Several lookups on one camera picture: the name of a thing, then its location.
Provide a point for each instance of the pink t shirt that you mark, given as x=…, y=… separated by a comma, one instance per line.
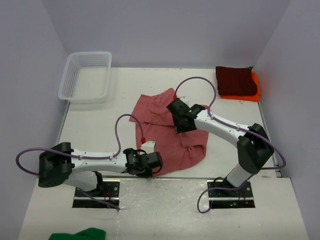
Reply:
x=178, y=151

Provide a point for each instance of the green cloth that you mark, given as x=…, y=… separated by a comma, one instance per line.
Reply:
x=87, y=234

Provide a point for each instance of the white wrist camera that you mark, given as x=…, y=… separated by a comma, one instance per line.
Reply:
x=148, y=147
x=184, y=99

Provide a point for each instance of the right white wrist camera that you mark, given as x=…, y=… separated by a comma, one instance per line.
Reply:
x=184, y=99

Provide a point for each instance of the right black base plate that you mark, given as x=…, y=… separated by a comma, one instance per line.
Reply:
x=240, y=199

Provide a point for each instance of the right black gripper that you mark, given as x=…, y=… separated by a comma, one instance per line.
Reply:
x=179, y=129

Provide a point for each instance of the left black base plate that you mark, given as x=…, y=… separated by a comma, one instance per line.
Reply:
x=107, y=198

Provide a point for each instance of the folded dark red shirt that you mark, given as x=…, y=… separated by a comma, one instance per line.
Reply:
x=235, y=81

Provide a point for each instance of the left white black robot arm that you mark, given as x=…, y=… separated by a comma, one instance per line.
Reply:
x=62, y=165

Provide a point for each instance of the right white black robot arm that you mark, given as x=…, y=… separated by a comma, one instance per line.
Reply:
x=251, y=142

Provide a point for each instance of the white plastic basket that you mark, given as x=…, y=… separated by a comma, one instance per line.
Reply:
x=86, y=77

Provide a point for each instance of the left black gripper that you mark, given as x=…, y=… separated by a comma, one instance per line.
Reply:
x=146, y=174

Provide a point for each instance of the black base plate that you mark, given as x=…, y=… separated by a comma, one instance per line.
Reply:
x=240, y=199
x=107, y=198

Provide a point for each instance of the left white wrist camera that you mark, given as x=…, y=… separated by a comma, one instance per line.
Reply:
x=148, y=147

